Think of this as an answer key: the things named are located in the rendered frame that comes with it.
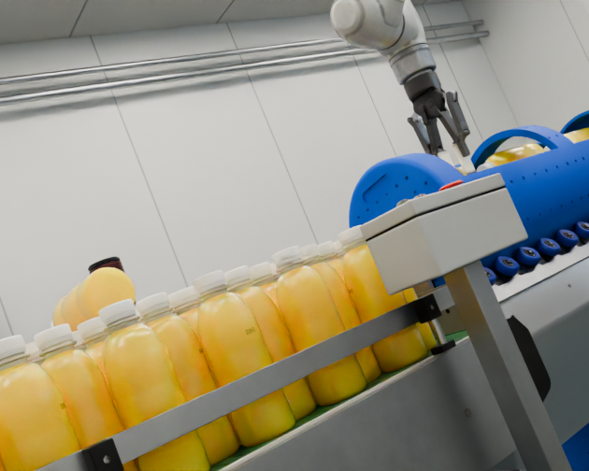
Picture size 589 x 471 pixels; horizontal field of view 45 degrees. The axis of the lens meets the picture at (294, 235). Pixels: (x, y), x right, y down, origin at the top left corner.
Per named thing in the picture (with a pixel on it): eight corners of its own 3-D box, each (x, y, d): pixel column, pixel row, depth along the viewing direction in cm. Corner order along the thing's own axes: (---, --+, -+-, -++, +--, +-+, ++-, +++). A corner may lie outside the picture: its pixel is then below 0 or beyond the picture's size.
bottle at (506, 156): (513, 159, 174) (469, 172, 162) (530, 136, 170) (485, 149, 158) (535, 178, 171) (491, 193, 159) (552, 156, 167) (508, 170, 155)
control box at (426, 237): (530, 237, 99) (499, 170, 100) (442, 276, 87) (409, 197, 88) (475, 259, 107) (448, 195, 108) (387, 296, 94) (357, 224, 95)
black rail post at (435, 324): (456, 345, 100) (434, 292, 101) (443, 352, 98) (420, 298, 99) (445, 349, 102) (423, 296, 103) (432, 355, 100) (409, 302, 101)
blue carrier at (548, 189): (694, 177, 177) (629, 82, 183) (494, 268, 121) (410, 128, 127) (599, 230, 198) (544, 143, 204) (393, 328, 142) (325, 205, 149)
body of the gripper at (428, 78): (443, 66, 154) (460, 105, 153) (416, 85, 161) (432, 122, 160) (421, 69, 150) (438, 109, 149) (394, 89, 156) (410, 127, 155)
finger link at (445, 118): (436, 101, 156) (440, 96, 155) (465, 142, 153) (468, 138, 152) (424, 103, 153) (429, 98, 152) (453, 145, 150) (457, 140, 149)
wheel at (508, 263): (505, 251, 135) (501, 260, 136) (492, 257, 132) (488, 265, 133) (524, 264, 133) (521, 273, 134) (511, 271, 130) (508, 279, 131)
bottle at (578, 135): (593, 121, 186) (556, 132, 175) (608, 144, 185) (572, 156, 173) (571, 136, 192) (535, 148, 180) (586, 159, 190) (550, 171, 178)
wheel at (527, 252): (526, 242, 140) (523, 250, 141) (514, 248, 137) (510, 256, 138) (546, 254, 137) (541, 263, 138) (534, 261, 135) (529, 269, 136)
